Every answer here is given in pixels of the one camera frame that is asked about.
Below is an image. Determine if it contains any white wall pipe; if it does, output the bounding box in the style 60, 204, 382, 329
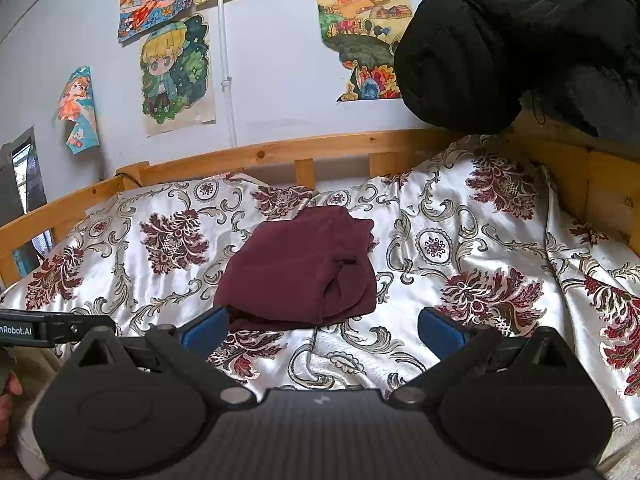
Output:
216, 0, 238, 147

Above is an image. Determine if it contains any wooden bed frame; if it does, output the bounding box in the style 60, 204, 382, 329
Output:
0, 109, 640, 287

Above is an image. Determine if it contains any floral satin blanket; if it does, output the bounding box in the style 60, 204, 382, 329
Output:
0, 134, 640, 432

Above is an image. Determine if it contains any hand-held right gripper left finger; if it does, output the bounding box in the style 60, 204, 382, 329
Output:
64, 305, 257, 406

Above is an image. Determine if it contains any black padded jacket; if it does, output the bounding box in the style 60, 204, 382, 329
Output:
393, 0, 640, 139

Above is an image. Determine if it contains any red-haired cartoon girl poster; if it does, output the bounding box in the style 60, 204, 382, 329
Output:
117, 0, 196, 44

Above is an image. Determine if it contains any blond cartoon child poster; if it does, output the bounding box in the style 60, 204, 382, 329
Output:
139, 12, 218, 137

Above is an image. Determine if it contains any small curled cartoon girl poster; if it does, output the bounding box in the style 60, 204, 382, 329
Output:
51, 65, 102, 156

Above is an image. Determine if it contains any landscape drawing poster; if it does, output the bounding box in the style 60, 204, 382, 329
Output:
314, 0, 414, 104

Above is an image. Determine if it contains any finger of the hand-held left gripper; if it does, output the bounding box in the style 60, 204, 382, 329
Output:
46, 314, 117, 345

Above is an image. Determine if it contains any maroon long-sleeved shirt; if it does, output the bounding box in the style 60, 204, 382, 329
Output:
213, 207, 379, 332

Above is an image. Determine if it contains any grey framed window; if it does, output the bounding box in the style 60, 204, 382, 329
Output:
0, 126, 54, 267

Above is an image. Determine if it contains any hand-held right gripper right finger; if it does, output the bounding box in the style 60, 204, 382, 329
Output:
389, 306, 581, 407

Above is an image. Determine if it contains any person's left hand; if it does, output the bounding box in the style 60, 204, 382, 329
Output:
0, 376, 24, 450

